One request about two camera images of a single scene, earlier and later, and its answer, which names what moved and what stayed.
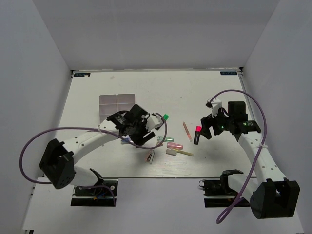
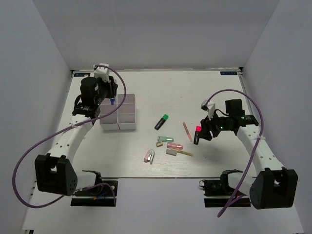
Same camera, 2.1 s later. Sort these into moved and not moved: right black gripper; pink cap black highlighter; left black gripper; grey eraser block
Moved: left black gripper
Not moved: right black gripper; grey eraser block; pink cap black highlighter
